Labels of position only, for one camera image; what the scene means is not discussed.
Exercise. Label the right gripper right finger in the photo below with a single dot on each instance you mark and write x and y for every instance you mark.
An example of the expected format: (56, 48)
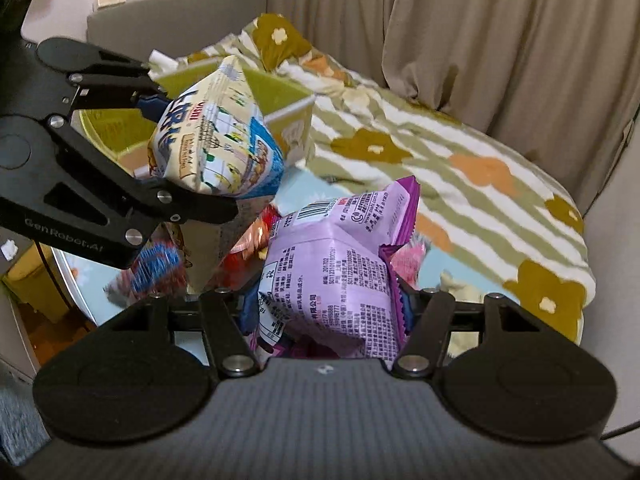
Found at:
(425, 349)

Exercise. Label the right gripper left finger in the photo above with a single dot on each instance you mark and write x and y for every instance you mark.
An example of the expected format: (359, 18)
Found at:
(227, 351)

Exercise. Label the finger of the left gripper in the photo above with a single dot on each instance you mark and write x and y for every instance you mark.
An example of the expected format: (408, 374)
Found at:
(109, 209)
(102, 79)

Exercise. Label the white blue cracker bag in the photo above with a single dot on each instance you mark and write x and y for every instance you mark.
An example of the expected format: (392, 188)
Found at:
(212, 140)

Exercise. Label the purple snack bag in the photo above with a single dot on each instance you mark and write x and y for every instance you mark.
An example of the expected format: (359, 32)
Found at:
(329, 278)

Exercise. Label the pink candy bag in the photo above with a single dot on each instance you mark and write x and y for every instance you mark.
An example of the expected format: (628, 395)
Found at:
(407, 262)

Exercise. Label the white roll on bed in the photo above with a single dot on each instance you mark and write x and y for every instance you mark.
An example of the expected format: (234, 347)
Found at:
(161, 63)

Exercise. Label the grey bed headboard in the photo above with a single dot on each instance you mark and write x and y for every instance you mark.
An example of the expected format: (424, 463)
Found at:
(173, 27)

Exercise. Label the floral striped blanket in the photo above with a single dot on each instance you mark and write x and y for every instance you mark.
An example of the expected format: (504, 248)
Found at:
(482, 203)

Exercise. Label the beige curtain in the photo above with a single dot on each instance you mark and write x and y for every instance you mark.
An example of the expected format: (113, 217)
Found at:
(557, 80)

